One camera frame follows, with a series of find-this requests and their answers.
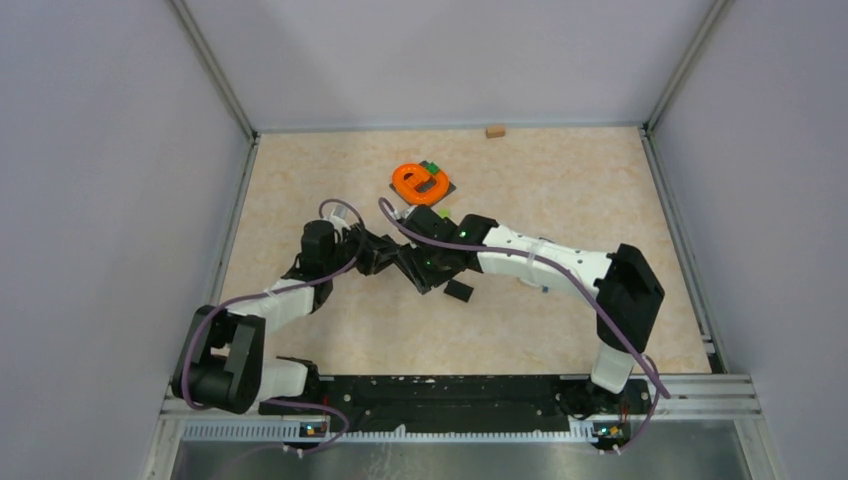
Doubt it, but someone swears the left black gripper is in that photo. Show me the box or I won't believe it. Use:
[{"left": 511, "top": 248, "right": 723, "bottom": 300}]
[{"left": 325, "top": 222, "right": 402, "bottom": 276}]

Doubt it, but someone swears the black remote control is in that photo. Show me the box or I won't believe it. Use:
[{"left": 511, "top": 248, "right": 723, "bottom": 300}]
[{"left": 394, "top": 245, "right": 427, "bottom": 294}]

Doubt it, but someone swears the black battery cover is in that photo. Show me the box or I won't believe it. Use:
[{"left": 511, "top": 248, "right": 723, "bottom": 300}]
[{"left": 443, "top": 280, "right": 474, "bottom": 303}]

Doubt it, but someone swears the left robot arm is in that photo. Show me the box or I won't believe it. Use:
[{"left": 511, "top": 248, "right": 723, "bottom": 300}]
[{"left": 171, "top": 219, "right": 400, "bottom": 414}]

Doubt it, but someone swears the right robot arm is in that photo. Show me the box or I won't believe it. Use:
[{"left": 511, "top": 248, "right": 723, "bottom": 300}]
[{"left": 386, "top": 206, "right": 670, "bottom": 412}]

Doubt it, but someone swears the small wooden block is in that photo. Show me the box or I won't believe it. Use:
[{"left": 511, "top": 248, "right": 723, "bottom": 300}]
[{"left": 485, "top": 125, "right": 506, "bottom": 139}]

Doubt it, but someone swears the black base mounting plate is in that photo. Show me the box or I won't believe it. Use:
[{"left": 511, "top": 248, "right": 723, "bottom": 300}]
[{"left": 258, "top": 375, "right": 651, "bottom": 434}]

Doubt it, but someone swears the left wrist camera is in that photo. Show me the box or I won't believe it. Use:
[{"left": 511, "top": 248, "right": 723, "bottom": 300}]
[{"left": 323, "top": 205, "right": 350, "bottom": 231}]

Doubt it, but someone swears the orange plastic ring toy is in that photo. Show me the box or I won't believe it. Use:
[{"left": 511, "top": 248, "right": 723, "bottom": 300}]
[{"left": 391, "top": 162, "right": 452, "bottom": 206}]

